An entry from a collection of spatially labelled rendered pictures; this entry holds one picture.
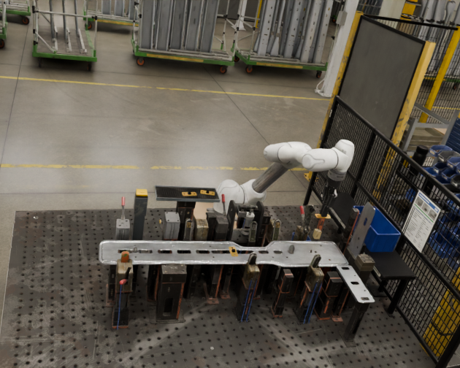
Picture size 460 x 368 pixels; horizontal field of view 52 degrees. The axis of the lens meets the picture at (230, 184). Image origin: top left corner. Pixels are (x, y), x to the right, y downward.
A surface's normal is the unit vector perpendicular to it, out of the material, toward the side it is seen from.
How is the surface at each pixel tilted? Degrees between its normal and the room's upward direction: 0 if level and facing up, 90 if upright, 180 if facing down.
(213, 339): 0
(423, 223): 90
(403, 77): 90
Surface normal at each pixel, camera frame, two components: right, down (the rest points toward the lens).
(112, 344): 0.18, -0.86
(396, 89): -0.93, 0.01
